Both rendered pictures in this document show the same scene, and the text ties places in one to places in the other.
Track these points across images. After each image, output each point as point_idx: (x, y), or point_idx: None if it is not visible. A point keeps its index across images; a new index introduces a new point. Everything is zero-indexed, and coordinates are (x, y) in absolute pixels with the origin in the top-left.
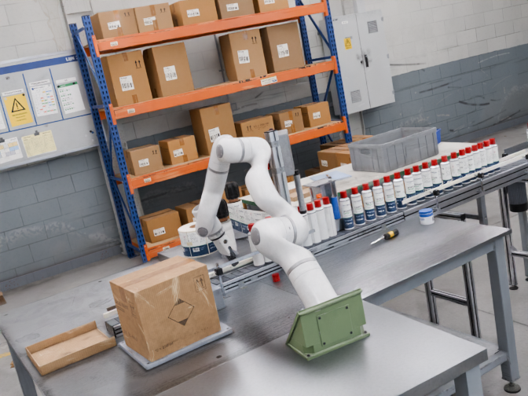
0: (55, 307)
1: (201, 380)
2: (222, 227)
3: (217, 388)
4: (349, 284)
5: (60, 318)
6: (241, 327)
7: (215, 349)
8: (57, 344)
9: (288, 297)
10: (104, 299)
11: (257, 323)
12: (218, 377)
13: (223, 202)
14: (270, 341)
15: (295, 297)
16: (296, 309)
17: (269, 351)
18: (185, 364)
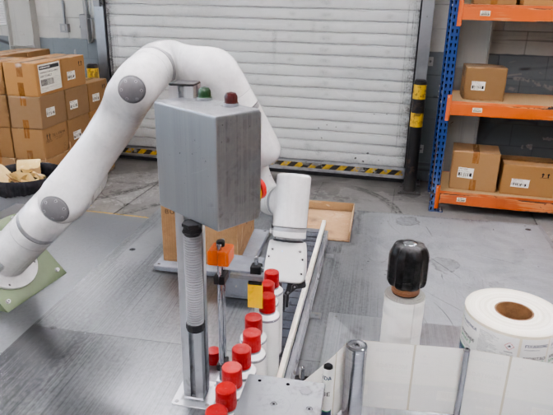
0: (491, 248)
1: (119, 232)
2: (276, 229)
3: (95, 231)
4: (47, 382)
5: (436, 240)
6: (152, 277)
7: (148, 254)
8: (348, 222)
9: (140, 331)
10: (453, 269)
11: (137, 286)
12: (104, 237)
13: (392, 249)
14: (90, 272)
15: (127, 333)
16: (100, 314)
17: (77, 263)
18: (158, 238)
